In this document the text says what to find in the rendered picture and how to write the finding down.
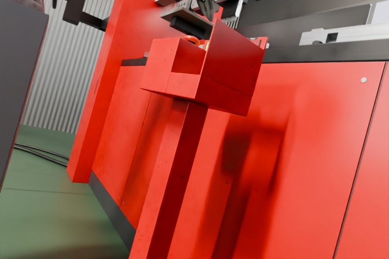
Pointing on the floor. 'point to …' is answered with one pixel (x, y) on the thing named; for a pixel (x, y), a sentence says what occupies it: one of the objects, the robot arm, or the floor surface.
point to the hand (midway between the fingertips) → (209, 19)
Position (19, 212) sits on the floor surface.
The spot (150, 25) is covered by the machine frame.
